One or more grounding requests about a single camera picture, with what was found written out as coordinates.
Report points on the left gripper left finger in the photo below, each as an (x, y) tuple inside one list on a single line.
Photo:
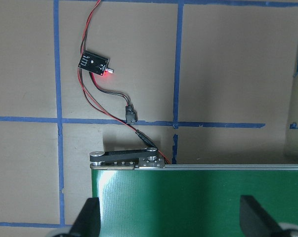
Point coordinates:
[(87, 223)]

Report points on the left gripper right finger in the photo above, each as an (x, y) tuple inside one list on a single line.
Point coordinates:
[(255, 221)]

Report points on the green conveyor belt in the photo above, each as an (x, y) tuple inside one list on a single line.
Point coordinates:
[(142, 196)]

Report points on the small sensor circuit board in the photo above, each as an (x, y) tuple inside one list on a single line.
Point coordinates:
[(94, 63)]

